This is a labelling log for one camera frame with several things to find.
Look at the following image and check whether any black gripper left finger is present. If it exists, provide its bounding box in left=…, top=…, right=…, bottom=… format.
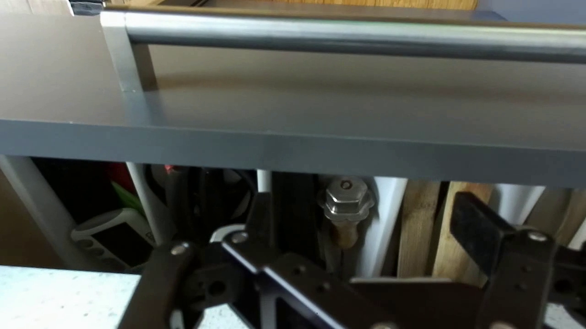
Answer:
left=116, top=238, right=208, bottom=329

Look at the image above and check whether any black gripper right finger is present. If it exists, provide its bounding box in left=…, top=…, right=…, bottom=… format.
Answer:
left=453, top=191, right=559, bottom=329

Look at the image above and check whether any grey drawer with steel handle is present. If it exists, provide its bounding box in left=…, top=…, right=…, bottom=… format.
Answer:
left=0, top=0, right=586, bottom=191

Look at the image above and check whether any white black kitchen gadget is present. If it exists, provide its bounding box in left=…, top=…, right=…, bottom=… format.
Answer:
left=69, top=207, right=157, bottom=271

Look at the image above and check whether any wooden utensil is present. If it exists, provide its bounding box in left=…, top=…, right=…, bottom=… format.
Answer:
left=395, top=180, right=444, bottom=280
left=431, top=182, right=495, bottom=288

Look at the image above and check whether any white utensil rod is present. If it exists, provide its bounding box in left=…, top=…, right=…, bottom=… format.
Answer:
left=124, top=160, right=180, bottom=247

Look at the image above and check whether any red green utensil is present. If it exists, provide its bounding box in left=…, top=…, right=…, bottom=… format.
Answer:
left=107, top=162, right=149, bottom=216

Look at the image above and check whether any white plastic utensil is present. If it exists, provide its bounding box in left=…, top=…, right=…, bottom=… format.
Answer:
left=356, top=176, right=411, bottom=280

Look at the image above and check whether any steel hex-head tool wooden handle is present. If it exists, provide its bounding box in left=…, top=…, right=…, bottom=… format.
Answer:
left=321, top=174, right=376, bottom=253

